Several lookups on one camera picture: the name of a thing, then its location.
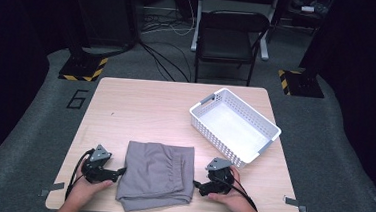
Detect person's left hand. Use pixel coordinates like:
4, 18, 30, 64
65, 157, 116, 210

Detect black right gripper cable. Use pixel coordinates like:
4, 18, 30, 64
212, 176, 261, 212

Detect person's right hand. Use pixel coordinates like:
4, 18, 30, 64
206, 164, 260, 212

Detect black floor cables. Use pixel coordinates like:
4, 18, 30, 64
134, 36, 195, 84

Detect white floor cable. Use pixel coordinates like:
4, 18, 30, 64
140, 0, 198, 38

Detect gray tape strip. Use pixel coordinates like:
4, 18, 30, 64
282, 195, 309, 212
37, 180, 65, 200

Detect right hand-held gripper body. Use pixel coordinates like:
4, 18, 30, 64
203, 156, 236, 197

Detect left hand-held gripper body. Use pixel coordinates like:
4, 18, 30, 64
79, 143, 121, 186

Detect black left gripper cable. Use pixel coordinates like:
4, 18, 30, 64
64, 147, 96, 203

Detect black folding chair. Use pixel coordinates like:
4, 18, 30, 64
190, 0, 282, 62
192, 7, 273, 89

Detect striped-edge black stand base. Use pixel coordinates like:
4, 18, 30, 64
276, 68, 327, 99
58, 53, 109, 84

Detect gray pants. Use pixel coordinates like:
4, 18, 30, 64
113, 139, 198, 212

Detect dark cabinet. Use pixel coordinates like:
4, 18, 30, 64
68, 0, 141, 51

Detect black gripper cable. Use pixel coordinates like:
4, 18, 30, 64
212, 176, 261, 212
64, 147, 96, 203

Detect white perforated plastic basket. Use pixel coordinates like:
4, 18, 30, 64
185, 84, 285, 171

